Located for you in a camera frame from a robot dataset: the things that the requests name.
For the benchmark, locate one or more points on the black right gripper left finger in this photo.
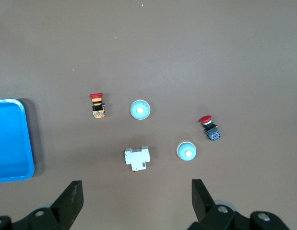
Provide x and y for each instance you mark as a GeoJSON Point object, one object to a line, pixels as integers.
{"type": "Point", "coordinates": [54, 213]}

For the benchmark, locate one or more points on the white circuit breaker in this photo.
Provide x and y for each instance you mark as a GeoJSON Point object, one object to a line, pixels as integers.
{"type": "Point", "coordinates": [137, 158]}

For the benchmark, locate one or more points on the blue dome bell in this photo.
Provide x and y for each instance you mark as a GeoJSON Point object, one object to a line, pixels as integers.
{"type": "Point", "coordinates": [140, 109]}
{"type": "Point", "coordinates": [186, 151]}

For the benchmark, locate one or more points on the red mushroom push button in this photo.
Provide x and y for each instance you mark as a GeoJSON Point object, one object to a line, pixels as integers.
{"type": "Point", "coordinates": [210, 129]}

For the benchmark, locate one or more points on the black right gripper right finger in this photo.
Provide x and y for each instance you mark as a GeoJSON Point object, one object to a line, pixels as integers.
{"type": "Point", "coordinates": [210, 215]}

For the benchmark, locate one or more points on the orange striped emergency stop button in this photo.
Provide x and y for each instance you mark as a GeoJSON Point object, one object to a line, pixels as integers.
{"type": "Point", "coordinates": [98, 107]}

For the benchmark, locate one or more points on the blue plastic tray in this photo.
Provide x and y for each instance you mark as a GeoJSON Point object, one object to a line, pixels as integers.
{"type": "Point", "coordinates": [11, 143]}

